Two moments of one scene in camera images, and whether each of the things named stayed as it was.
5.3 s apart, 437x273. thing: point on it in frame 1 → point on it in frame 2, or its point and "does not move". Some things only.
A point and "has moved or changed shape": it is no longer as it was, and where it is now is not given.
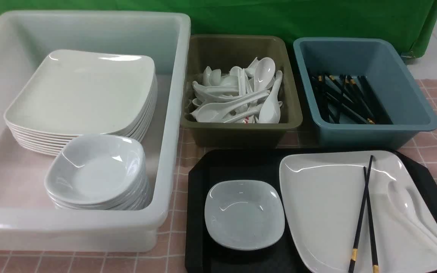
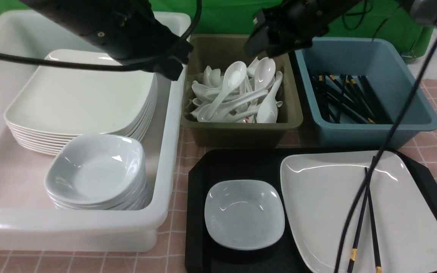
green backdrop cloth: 412,21 does not move
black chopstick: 375,269 has moved or changed shape
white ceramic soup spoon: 401,199 → 234,77
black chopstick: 353,260 does not move
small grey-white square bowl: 244,214 does not move
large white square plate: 322,195 does not move
